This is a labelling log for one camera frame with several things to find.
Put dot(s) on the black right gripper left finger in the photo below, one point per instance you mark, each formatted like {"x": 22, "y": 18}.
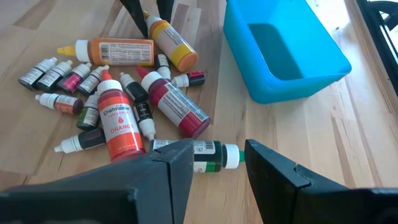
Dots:
{"x": 174, "y": 186}

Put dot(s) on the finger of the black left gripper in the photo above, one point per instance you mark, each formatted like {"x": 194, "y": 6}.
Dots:
{"x": 135, "y": 12}
{"x": 165, "y": 9}

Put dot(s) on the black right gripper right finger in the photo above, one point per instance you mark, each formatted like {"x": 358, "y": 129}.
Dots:
{"x": 280, "y": 193}

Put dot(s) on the large orange bottle yellow bands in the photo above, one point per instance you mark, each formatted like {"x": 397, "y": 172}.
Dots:
{"x": 174, "y": 43}

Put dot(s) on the large orange bottle yellow tip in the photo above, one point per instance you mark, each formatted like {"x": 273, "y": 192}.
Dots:
{"x": 124, "y": 53}

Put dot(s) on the large green food coloring bottle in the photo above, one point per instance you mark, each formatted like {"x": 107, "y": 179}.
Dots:
{"x": 211, "y": 155}

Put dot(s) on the small black food coloring bottle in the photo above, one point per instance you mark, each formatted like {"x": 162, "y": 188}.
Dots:
{"x": 135, "y": 90}
{"x": 143, "y": 113}
{"x": 161, "y": 62}
{"x": 88, "y": 84}

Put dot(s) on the small red food coloring bottle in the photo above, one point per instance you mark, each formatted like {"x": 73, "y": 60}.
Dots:
{"x": 196, "y": 78}

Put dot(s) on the large red food coloring bottle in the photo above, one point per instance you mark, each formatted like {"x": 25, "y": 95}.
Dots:
{"x": 177, "y": 105}

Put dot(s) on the large orange Chefmaster bottle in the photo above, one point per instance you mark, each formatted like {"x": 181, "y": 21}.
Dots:
{"x": 119, "y": 124}

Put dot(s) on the small green food coloring bottle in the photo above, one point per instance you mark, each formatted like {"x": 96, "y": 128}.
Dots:
{"x": 88, "y": 116}

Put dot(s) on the small pink food coloring bottle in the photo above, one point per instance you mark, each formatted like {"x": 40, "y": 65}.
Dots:
{"x": 71, "y": 81}

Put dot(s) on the small dark brown coloring bottle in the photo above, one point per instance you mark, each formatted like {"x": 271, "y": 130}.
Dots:
{"x": 90, "y": 139}

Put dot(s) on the small brown food coloring bottle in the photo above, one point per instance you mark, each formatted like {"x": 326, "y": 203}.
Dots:
{"x": 62, "y": 104}

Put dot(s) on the middle white dropper bottle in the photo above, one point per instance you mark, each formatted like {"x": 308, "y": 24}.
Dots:
{"x": 51, "y": 79}

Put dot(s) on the white dropper bottle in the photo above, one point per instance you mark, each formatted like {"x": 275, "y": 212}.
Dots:
{"x": 31, "y": 76}
{"x": 51, "y": 79}

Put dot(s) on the blue plastic bin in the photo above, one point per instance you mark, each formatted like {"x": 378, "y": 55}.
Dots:
{"x": 273, "y": 46}

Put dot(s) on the rightmost white dropper bottle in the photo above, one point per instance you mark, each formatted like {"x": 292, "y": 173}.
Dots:
{"x": 31, "y": 76}

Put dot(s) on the black aluminium table frame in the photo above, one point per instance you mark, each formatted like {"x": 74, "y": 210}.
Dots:
{"x": 374, "y": 34}

